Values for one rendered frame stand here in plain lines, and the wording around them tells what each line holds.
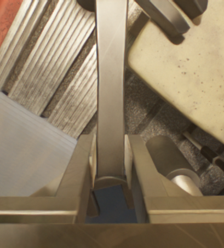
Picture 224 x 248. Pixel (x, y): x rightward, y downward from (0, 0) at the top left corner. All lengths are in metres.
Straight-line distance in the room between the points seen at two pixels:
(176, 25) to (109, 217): 0.57
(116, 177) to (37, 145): 0.40
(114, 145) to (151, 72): 0.10
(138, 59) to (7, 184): 0.54
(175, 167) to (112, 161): 0.19
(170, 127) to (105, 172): 0.30
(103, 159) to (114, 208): 0.47
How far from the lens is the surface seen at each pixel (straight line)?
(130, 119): 0.42
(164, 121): 0.44
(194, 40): 0.22
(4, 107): 0.54
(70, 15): 0.42
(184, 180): 0.33
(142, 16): 0.28
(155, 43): 0.21
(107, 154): 0.16
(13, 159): 0.59
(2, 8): 0.49
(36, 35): 0.45
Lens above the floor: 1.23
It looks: 72 degrees down
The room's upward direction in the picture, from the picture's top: 177 degrees clockwise
